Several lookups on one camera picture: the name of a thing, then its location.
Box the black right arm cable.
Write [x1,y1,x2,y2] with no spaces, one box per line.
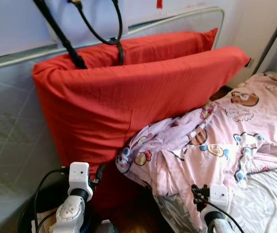
[192,192,246,233]

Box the grey robot left leg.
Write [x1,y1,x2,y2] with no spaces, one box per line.
[94,219,120,233]

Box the beige floral bed sheet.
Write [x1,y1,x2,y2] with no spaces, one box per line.
[153,167,277,233]

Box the black tether strap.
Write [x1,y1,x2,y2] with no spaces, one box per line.
[33,0,88,69]

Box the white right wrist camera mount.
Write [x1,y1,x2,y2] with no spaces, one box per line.
[207,183,229,214]

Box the black trash bin blue rim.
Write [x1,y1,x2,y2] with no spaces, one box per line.
[17,167,103,233]

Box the red cushion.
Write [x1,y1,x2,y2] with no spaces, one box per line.
[32,46,251,209]
[56,28,219,68]

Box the pink cartoon print blanket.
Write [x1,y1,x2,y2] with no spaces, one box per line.
[116,73,277,229]

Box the white paper waste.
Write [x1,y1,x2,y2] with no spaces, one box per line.
[33,210,59,233]

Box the black looped cable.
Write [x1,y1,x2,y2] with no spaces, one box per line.
[69,0,125,66]

